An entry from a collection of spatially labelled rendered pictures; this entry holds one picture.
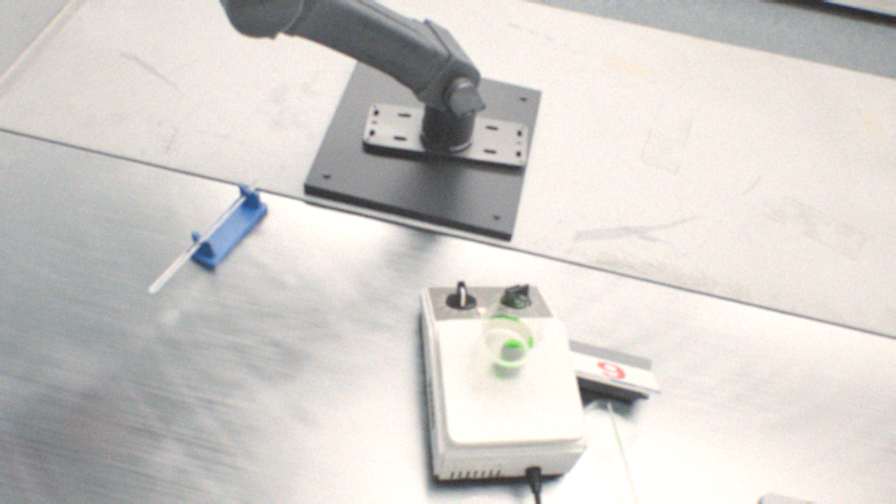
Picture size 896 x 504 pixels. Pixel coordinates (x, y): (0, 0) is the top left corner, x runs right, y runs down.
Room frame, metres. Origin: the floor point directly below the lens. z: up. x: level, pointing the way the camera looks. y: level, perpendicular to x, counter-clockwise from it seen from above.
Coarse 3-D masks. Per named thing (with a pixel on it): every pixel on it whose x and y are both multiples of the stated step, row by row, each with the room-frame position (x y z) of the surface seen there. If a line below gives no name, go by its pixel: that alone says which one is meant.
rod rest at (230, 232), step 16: (240, 192) 0.53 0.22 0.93; (256, 192) 0.52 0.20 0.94; (240, 208) 0.52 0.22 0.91; (256, 208) 0.52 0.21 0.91; (224, 224) 0.49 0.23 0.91; (240, 224) 0.49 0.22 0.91; (208, 240) 0.45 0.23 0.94; (224, 240) 0.47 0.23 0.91; (240, 240) 0.48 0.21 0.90; (192, 256) 0.45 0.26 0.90; (208, 256) 0.44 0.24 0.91; (224, 256) 0.45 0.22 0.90
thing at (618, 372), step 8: (576, 360) 0.38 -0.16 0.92; (584, 360) 0.38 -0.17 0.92; (592, 360) 0.39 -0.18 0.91; (576, 368) 0.36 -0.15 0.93; (584, 368) 0.37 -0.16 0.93; (592, 368) 0.37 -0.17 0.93; (600, 368) 0.37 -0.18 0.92; (608, 368) 0.38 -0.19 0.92; (616, 368) 0.38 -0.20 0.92; (624, 368) 0.38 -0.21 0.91; (608, 376) 0.36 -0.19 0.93; (616, 376) 0.36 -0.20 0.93; (624, 376) 0.37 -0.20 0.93; (632, 376) 0.37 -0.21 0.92; (640, 376) 0.37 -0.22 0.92; (648, 376) 0.38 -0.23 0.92; (640, 384) 0.36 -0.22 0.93; (648, 384) 0.36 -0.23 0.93
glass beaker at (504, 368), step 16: (496, 304) 0.35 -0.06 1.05; (512, 304) 0.35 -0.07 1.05; (528, 304) 0.35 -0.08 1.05; (528, 320) 0.34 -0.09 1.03; (544, 320) 0.33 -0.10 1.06; (480, 336) 0.32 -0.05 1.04; (544, 336) 0.32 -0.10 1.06; (480, 352) 0.31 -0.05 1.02; (496, 352) 0.30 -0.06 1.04; (512, 352) 0.30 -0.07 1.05; (528, 352) 0.31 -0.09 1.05; (480, 368) 0.31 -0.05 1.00; (496, 368) 0.30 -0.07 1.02; (512, 368) 0.30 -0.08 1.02
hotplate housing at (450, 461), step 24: (432, 312) 0.39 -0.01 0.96; (552, 312) 0.41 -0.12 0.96; (432, 336) 0.36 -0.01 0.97; (432, 360) 0.33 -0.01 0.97; (432, 384) 0.31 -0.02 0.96; (432, 408) 0.29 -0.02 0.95; (432, 432) 0.28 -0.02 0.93; (432, 456) 0.26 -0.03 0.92; (456, 456) 0.24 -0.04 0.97; (480, 456) 0.25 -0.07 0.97; (504, 456) 0.25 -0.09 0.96; (528, 456) 0.25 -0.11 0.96; (552, 456) 0.26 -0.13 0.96; (576, 456) 0.26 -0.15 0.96; (528, 480) 0.24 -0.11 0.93
